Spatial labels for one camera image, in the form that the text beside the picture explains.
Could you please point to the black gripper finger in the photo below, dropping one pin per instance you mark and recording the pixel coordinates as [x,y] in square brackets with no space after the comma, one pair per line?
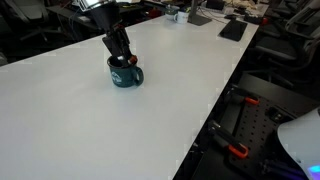
[130,56]
[123,60]

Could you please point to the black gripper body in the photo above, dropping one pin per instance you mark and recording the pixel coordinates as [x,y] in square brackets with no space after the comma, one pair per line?
[117,41]

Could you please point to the red marker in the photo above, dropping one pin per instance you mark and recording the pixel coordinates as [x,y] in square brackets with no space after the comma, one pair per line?
[133,59]

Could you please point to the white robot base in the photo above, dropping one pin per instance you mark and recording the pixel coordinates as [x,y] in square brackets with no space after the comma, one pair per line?
[300,138]

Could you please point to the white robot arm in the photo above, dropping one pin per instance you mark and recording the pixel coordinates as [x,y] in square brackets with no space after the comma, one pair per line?
[106,14]

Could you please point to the dark green ceramic mug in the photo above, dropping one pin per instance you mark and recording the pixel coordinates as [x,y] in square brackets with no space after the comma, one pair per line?
[125,76]

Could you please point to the white coffee mug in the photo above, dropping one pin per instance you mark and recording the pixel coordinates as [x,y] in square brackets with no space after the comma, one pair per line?
[181,17]

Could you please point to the grey monitor stand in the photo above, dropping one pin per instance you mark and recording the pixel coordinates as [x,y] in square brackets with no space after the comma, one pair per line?
[194,18]

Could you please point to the black orange clamp far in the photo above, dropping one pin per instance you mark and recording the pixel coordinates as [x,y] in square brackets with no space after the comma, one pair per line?
[248,96]

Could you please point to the black orange clamp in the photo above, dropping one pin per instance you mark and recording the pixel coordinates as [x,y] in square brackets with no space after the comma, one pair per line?
[234,146]
[248,96]

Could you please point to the black orange clamp near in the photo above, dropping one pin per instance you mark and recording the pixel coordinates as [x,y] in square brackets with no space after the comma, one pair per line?
[234,146]

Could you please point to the grey office chair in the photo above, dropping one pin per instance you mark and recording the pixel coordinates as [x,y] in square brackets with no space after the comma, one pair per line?
[293,52]

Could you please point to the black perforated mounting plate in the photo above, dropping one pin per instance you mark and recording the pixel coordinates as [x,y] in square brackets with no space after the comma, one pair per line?
[266,159]

